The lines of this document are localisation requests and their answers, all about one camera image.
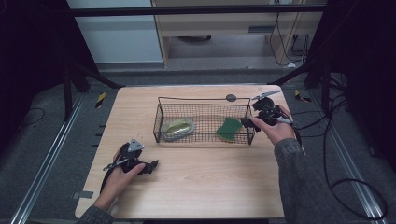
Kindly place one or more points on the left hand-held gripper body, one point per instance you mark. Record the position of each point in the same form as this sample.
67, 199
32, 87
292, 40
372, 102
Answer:
130, 155

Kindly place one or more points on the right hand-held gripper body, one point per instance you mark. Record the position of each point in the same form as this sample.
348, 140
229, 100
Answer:
267, 112

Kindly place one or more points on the yellow and green sponge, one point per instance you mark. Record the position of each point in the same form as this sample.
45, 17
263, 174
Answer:
229, 129

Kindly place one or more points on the green and grey soap dish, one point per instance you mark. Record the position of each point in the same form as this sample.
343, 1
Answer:
178, 128

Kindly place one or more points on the person's right hand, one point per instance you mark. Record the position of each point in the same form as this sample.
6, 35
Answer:
278, 133

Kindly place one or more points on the person's left hand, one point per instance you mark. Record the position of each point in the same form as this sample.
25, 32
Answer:
116, 183

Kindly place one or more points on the yellow and black tape strip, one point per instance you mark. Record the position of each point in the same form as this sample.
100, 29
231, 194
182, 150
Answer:
100, 100
301, 96

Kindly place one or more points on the grey tape patch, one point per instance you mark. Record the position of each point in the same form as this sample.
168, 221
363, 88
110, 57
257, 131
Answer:
82, 194

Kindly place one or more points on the black metal stand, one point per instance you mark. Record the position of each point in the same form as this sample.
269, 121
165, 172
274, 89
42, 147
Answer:
70, 90
320, 77

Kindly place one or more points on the light wooden desk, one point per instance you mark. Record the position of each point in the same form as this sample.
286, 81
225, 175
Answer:
218, 26

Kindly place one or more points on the dark curtain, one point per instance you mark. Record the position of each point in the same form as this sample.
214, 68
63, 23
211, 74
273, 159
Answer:
364, 62
31, 62

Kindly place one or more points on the white cabinet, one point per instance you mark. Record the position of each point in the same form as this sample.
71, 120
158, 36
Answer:
121, 40

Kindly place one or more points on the aluminium floor rail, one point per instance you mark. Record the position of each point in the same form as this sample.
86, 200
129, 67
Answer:
46, 158
351, 161

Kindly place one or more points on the black horizontal frame bar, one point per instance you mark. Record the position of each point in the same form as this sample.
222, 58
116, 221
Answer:
186, 11

